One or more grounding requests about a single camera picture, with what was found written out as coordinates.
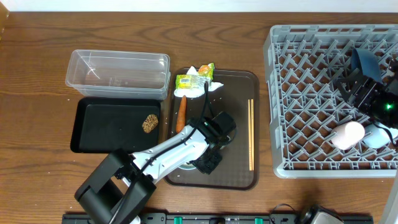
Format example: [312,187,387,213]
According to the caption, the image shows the clear plastic bin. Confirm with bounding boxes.
[65,49,170,100]

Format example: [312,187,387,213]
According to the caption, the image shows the black waste tray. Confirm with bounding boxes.
[70,97,160,154]

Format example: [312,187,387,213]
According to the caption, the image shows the green snack wrapper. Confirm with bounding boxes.
[175,75,211,89]

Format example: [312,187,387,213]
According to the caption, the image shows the dried shiitake mushroom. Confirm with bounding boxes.
[142,114,159,133]

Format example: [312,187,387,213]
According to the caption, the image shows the dark blue plate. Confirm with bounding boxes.
[351,48,382,83]

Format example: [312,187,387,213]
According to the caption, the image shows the orange carrot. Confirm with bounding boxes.
[175,95,187,133]

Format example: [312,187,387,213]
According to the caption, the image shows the white crumpled napkin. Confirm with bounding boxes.
[174,66,223,98]

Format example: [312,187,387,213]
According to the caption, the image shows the small pink cup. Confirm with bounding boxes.
[331,121,365,150]

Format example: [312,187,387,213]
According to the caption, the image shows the brown serving tray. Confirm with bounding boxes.
[165,70,259,190]

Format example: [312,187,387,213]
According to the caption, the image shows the grey dishwasher rack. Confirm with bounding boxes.
[263,24,397,179]

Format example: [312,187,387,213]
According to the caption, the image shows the orange snack wrapper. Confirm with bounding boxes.
[198,63,215,80]

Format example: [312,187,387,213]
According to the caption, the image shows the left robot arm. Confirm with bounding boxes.
[75,111,236,223]

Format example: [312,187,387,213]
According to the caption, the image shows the light blue rice bowl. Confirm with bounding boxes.
[178,162,196,170]

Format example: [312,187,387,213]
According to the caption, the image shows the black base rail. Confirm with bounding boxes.
[61,213,374,224]

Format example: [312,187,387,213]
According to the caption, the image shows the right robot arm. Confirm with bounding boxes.
[333,60,397,141]

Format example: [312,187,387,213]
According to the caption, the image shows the small blue cup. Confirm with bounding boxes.
[363,122,397,149]

